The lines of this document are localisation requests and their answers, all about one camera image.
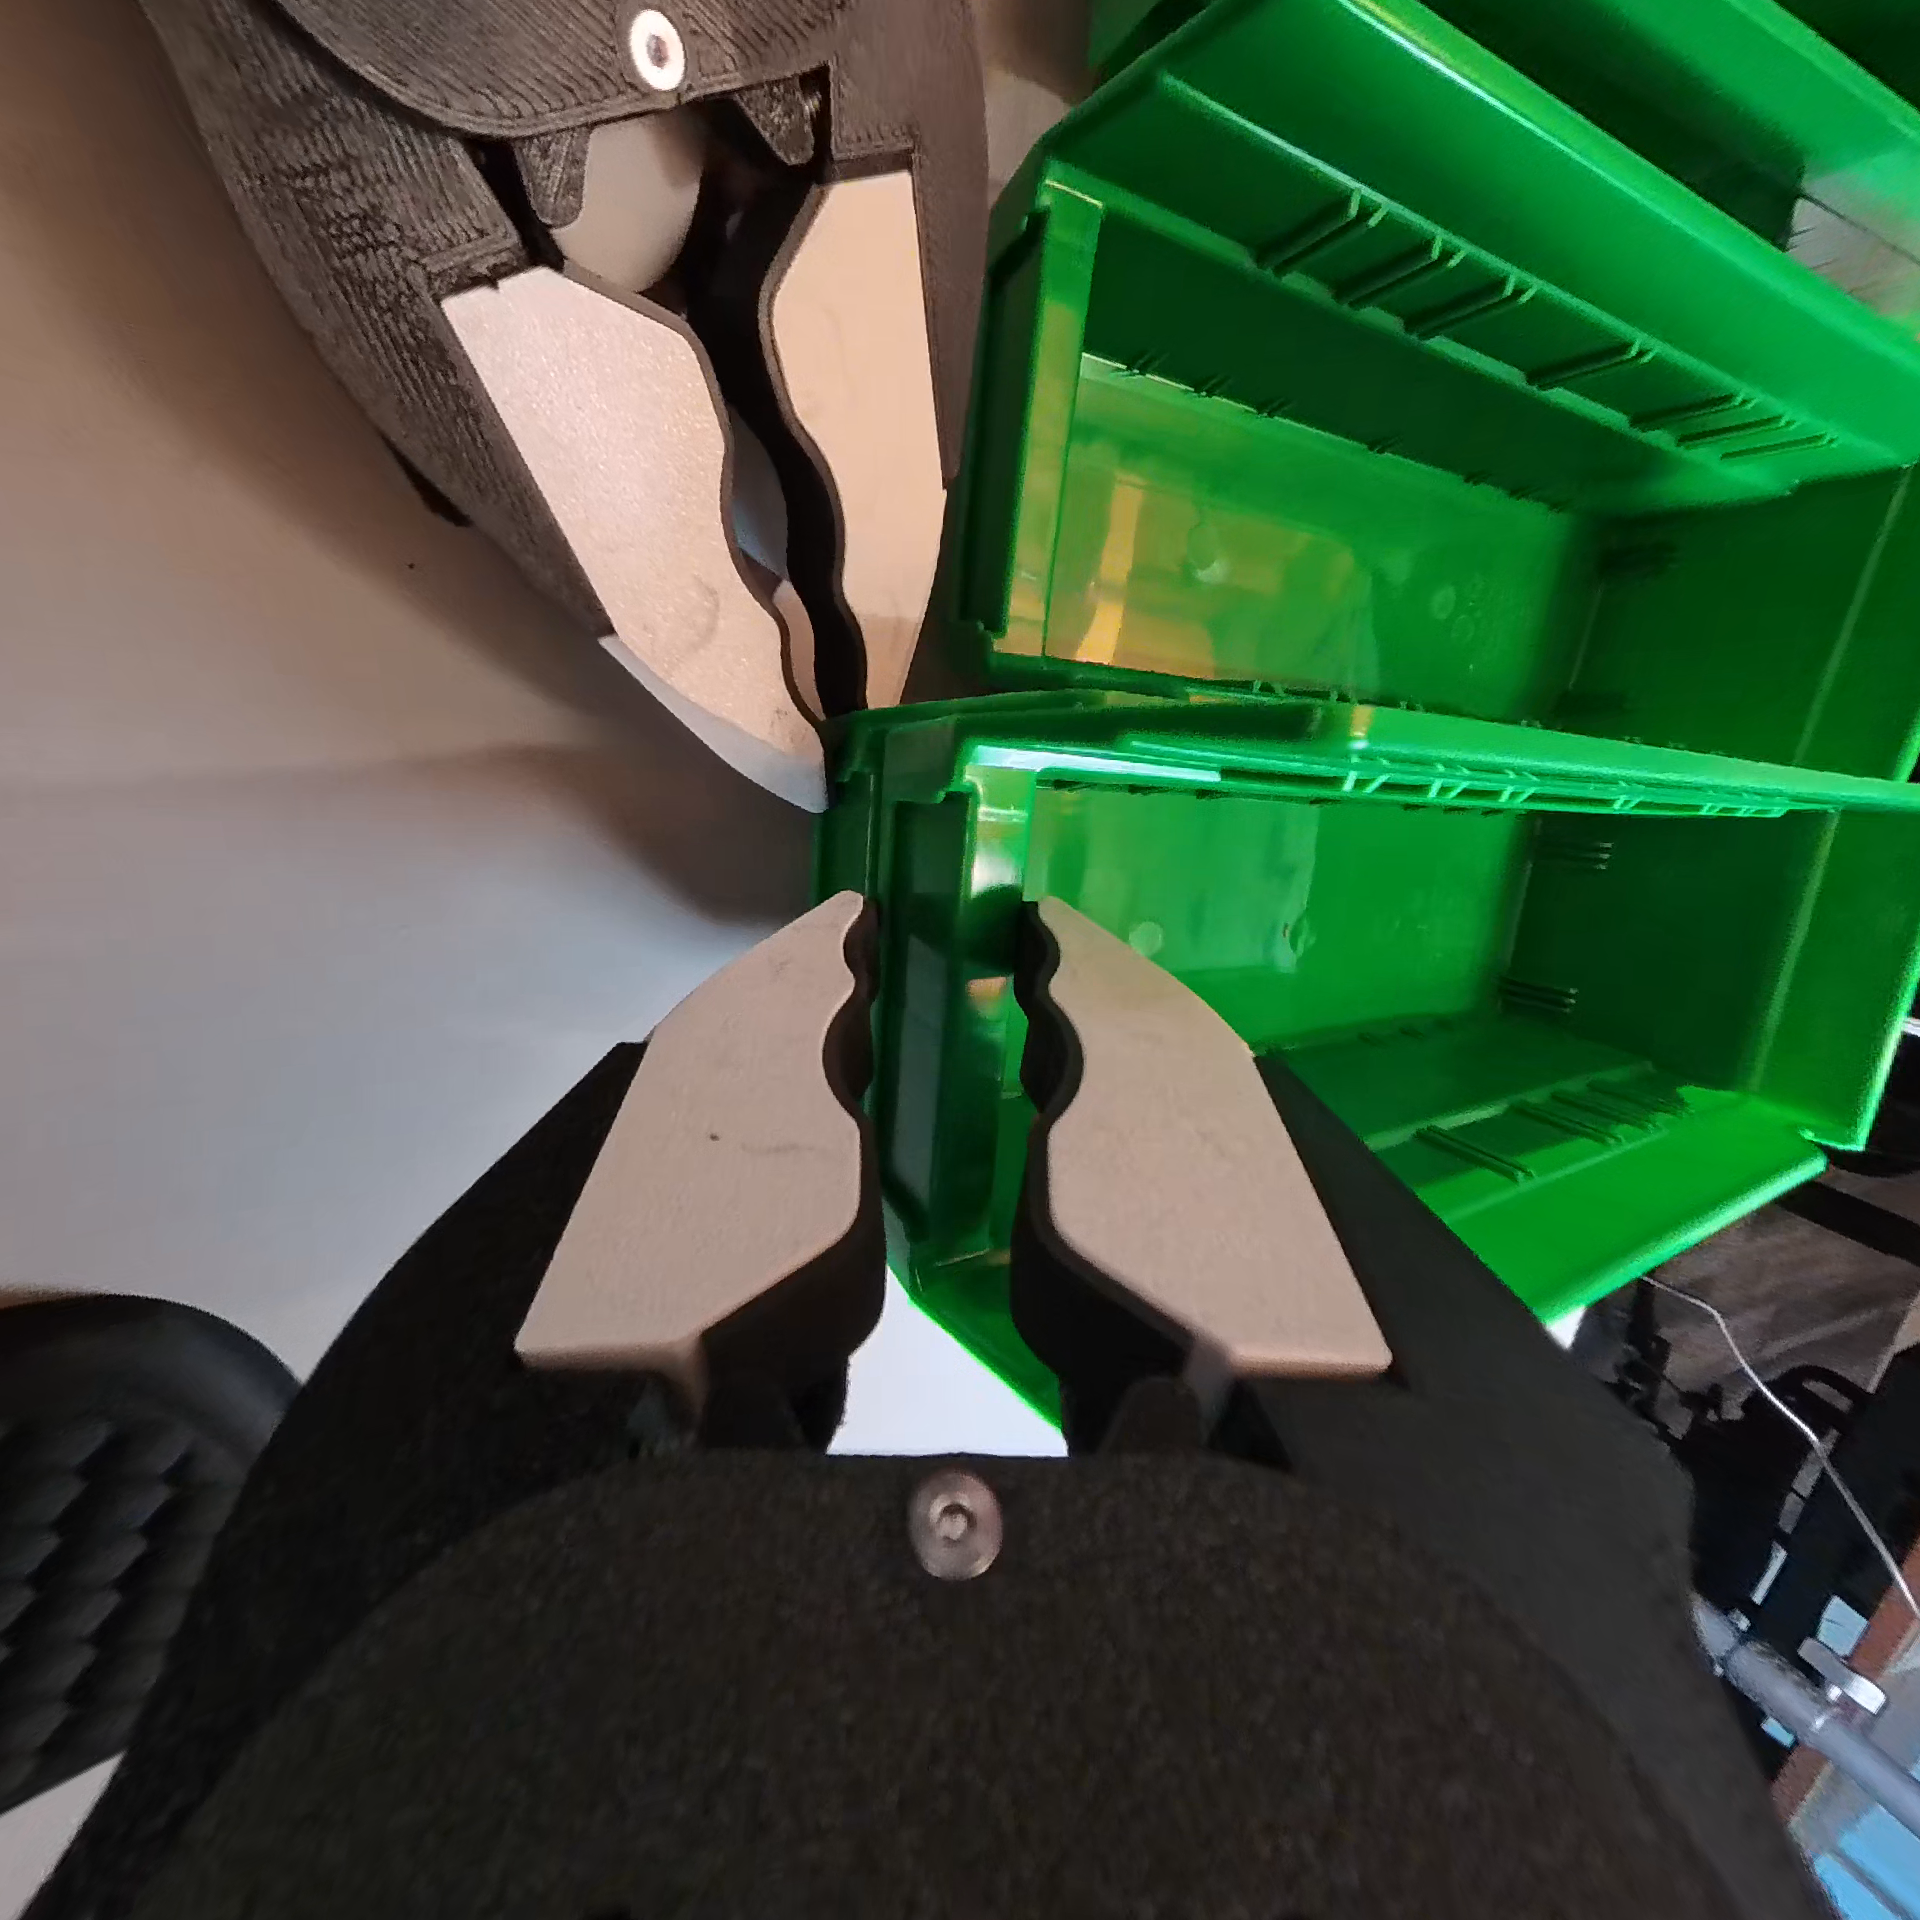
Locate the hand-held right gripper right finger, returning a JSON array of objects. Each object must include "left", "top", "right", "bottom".
[{"left": 1008, "top": 897, "right": 1396, "bottom": 1437}]

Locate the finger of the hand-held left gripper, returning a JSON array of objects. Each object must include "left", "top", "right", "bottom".
[
  {"left": 438, "top": 271, "right": 830, "bottom": 814},
  {"left": 756, "top": 167, "right": 948, "bottom": 708}
]

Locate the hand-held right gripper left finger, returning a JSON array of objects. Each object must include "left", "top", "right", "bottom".
[{"left": 517, "top": 891, "right": 882, "bottom": 1412}]

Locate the green plastic bin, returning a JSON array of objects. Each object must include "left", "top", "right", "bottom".
[
  {"left": 1090, "top": 0, "right": 1920, "bottom": 254},
  {"left": 942, "top": 16, "right": 1920, "bottom": 755},
  {"left": 867, "top": 735, "right": 1920, "bottom": 1421},
  {"left": 809, "top": 693, "right": 1920, "bottom": 1352}
]

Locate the black chair armrest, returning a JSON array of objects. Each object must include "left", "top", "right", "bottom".
[{"left": 0, "top": 1291, "right": 294, "bottom": 1818}]

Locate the grey metal rod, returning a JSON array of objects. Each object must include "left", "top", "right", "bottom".
[{"left": 1691, "top": 1597, "right": 1920, "bottom": 1807}]

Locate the white cable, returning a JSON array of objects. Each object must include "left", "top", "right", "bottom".
[{"left": 1632, "top": 1274, "right": 1920, "bottom": 1621}]

